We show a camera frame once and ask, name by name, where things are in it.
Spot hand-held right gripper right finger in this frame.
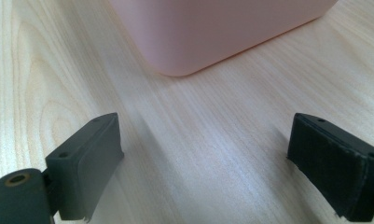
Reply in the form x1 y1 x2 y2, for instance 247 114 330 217
286 112 374 223

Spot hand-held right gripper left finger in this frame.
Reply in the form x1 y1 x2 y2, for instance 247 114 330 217
45 112 125 223

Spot pink plastic container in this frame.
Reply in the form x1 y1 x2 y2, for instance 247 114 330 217
108 0 339 77

